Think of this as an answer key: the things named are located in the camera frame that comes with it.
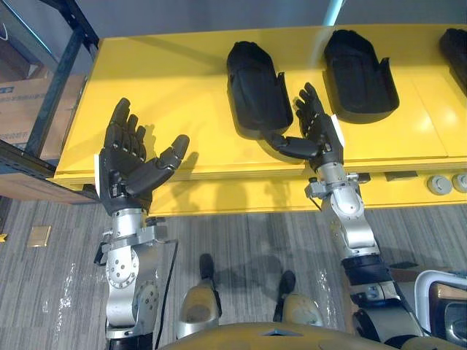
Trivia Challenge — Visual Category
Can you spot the black plastic housing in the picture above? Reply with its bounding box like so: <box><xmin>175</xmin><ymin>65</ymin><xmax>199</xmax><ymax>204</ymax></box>
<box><xmin>323</xmin><ymin>29</ymin><xmax>399</xmax><ymax>123</ymax></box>
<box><xmin>225</xmin><ymin>41</ymin><xmax>295</xmax><ymax>140</ymax></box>
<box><xmin>439</xmin><ymin>28</ymin><xmax>467</xmax><ymax>94</ymax></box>

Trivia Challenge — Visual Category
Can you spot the white rimmed box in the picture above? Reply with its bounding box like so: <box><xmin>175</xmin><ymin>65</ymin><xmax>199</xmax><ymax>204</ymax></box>
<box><xmin>414</xmin><ymin>269</ymin><xmax>467</xmax><ymax>350</ymax></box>

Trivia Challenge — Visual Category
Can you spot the grey round knob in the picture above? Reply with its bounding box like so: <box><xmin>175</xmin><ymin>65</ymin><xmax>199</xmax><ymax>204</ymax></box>
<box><xmin>451</xmin><ymin>172</ymin><xmax>467</xmax><ymax>194</ymax></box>
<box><xmin>426</xmin><ymin>174</ymin><xmax>452</xmax><ymax>198</ymax></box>

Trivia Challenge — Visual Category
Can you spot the brass floor plate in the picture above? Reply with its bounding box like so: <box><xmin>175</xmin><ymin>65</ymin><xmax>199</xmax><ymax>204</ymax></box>
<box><xmin>26</xmin><ymin>225</ymin><xmax>53</xmax><ymax>249</ymax></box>

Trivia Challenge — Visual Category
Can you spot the robot leg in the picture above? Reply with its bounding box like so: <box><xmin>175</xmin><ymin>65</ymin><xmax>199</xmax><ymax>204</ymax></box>
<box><xmin>174</xmin><ymin>253</ymin><xmax>224</xmax><ymax>344</ymax></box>
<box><xmin>273</xmin><ymin>269</ymin><xmax>325</xmax><ymax>329</ymax></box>

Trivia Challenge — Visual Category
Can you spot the cyan light strip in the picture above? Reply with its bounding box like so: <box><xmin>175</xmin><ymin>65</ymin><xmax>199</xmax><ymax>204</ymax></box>
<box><xmin>323</xmin><ymin>0</ymin><xmax>346</xmax><ymax>27</ymax></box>

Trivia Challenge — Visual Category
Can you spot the robot right leg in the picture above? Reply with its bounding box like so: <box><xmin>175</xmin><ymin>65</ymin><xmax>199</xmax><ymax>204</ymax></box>
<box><xmin>273</xmin><ymin>269</ymin><xmax>325</xmax><ymax>329</ymax></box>

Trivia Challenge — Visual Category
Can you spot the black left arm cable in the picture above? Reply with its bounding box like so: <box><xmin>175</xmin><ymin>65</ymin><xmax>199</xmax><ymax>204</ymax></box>
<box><xmin>152</xmin><ymin>238</ymin><xmax>180</xmax><ymax>350</ymax></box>

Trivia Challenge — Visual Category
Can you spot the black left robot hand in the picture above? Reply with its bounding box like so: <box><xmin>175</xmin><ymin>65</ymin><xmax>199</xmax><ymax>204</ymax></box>
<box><xmin>93</xmin><ymin>97</ymin><xmax>190</xmax><ymax>216</ymax></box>

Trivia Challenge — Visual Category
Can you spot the brown wooden rack board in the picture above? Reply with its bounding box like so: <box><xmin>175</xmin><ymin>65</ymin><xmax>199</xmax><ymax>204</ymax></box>
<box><xmin>0</xmin><ymin>169</ymin><xmax>96</xmax><ymax>205</ymax></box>

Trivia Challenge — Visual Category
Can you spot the dark blue metal rack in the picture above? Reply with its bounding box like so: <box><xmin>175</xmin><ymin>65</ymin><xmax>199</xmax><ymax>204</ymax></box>
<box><xmin>0</xmin><ymin>0</ymin><xmax>100</xmax><ymax>201</ymax></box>

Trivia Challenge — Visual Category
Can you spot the printed cardboard box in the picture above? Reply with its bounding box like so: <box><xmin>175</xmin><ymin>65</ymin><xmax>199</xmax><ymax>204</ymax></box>
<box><xmin>0</xmin><ymin>72</ymin><xmax>88</xmax><ymax>161</ymax></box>

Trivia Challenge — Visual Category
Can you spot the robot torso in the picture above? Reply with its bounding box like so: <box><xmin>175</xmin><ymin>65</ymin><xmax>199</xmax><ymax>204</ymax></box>
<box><xmin>160</xmin><ymin>320</ymin><xmax>467</xmax><ymax>350</ymax></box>

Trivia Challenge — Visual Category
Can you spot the robot left leg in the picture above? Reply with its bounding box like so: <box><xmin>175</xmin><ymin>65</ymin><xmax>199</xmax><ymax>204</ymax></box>
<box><xmin>174</xmin><ymin>253</ymin><xmax>224</xmax><ymax>344</ymax></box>

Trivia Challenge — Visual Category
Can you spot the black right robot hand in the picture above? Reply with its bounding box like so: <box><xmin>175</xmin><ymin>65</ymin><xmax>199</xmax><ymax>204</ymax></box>
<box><xmin>269</xmin><ymin>82</ymin><xmax>346</xmax><ymax>171</ymax></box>

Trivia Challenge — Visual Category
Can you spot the yellow shelf unit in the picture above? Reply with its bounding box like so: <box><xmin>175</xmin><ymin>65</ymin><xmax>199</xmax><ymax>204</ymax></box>
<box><xmin>53</xmin><ymin>24</ymin><xmax>467</xmax><ymax>218</ymax></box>

